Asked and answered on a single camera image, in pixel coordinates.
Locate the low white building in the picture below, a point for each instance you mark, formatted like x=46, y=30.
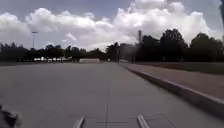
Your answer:
x=89, y=60

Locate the grey concrete slab pavement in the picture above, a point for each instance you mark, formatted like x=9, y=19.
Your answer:
x=83, y=93

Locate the row of white tents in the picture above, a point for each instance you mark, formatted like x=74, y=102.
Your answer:
x=50, y=59

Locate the row of dark trees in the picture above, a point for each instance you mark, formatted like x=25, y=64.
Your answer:
x=173, y=46

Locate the robot's own part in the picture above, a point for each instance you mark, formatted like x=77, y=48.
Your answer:
x=142, y=121
x=78, y=122

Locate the tall floodlight pole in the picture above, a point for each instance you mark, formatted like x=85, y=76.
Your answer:
x=33, y=38

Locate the grass strip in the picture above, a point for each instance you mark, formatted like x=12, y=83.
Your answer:
x=200, y=66

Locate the reddish brown path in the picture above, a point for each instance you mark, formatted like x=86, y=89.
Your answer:
x=200, y=81

